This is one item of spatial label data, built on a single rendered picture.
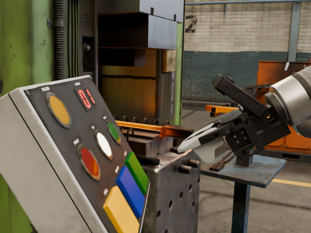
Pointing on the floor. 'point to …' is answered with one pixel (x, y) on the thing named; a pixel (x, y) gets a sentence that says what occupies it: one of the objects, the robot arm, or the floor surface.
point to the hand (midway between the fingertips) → (182, 144)
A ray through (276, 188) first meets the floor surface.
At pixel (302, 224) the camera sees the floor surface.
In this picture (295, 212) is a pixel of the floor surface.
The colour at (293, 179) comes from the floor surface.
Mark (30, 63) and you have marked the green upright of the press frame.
